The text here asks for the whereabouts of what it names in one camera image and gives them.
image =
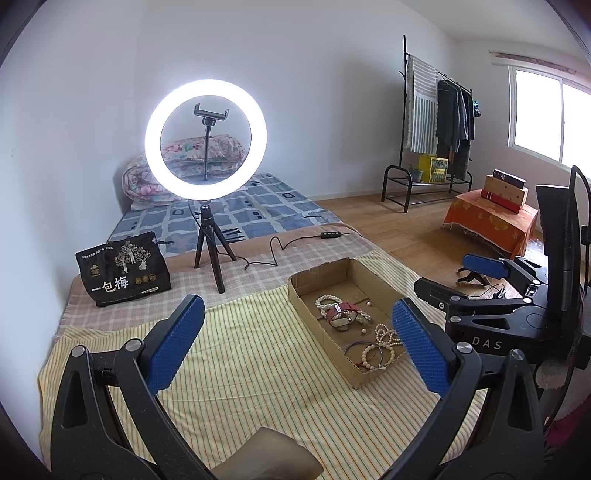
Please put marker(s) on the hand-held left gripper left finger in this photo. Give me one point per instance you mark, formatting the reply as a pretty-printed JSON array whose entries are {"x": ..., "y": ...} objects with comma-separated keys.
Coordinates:
[{"x": 175, "y": 341}]

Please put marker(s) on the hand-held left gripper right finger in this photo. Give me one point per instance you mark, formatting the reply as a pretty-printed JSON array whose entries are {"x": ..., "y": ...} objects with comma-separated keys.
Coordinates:
[{"x": 422, "y": 350}]

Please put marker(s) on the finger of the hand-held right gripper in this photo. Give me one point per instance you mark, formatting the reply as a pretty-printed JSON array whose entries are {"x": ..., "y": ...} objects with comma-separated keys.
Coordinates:
[
  {"x": 438, "y": 295},
  {"x": 485, "y": 266}
]

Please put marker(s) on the cardboard box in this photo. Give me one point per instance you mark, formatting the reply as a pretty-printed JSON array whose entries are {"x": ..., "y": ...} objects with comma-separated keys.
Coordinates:
[{"x": 323, "y": 277}]

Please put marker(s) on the small black floor tripod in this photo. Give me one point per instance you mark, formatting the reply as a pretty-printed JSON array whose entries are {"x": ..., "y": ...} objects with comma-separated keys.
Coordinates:
[{"x": 471, "y": 278}]

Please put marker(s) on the orange cloth covered table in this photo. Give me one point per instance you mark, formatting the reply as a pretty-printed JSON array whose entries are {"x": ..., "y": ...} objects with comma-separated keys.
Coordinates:
[{"x": 489, "y": 226}]

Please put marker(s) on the red flat box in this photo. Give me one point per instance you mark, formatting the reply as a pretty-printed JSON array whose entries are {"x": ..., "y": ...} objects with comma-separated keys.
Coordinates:
[{"x": 501, "y": 203}]

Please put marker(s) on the white bead strand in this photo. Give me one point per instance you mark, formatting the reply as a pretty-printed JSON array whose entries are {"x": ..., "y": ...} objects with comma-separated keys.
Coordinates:
[{"x": 364, "y": 316}]

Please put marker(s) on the black upright panel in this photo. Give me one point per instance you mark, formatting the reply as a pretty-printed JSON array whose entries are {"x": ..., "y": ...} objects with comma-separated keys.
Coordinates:
[{"x": 558, "y": 254}]

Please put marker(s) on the stacked boxes on table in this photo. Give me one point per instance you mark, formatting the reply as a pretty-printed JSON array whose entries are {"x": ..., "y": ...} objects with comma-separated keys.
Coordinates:
[{"x": 503, "y": 194}]

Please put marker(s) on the black printed snack bag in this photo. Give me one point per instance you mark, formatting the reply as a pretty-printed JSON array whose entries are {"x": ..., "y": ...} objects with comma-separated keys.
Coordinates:
[{"x": 120, "y": 277}]

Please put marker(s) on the yellow striped cloth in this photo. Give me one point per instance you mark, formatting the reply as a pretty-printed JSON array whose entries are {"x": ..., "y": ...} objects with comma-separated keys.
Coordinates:
[{"x": 258, "y": 360}]

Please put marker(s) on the dark purple flat box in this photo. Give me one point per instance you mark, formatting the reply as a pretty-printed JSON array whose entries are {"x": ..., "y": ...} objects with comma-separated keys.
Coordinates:
[{"x": 508, "y": 179}]

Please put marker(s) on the brown plaid blanket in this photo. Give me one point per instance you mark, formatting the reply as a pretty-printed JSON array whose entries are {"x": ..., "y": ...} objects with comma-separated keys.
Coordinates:
[{"x": 258, "y": 272}]

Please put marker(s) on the yellow box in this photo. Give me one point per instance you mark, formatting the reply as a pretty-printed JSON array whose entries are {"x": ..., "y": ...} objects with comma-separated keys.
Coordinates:
[{"x": 434, "y": 170}]

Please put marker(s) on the black tabletop tripod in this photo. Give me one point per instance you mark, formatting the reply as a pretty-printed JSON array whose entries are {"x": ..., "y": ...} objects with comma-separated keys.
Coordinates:
[{"x": 206, "y": 230}]

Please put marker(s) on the pink cloth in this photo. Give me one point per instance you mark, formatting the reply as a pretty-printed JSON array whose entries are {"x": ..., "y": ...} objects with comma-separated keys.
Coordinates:
[{"x": 570, "y": 429}]

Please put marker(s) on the small grey pot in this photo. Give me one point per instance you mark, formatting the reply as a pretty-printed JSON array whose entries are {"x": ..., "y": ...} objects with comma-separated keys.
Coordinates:
[{"x": 415, "y": 174}]

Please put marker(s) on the beige padded object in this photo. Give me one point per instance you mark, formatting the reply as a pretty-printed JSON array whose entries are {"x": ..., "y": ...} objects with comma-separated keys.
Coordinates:
[{"x": 268, "y": 452}]

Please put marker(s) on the dark hanging clothes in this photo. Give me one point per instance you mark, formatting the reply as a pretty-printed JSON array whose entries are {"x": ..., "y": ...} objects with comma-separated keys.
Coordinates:
[{"x": 455, "y": 120}]

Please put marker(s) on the floral folded quilt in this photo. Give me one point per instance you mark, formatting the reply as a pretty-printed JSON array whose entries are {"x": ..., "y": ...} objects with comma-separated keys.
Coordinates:
[{"x": 138, "y": 184}]

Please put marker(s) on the window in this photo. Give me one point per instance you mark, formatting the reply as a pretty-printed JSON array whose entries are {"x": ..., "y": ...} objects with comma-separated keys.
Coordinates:
[{"x": 535, "y": 110}]

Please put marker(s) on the green striped towel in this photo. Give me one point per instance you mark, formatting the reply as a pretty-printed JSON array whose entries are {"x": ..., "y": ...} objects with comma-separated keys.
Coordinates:
[{"x": 422, "y": 106}]

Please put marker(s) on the black metal clothes rack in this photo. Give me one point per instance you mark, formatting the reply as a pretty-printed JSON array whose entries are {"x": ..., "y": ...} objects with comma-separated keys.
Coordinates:
[{"x": 404, "y": 50}]

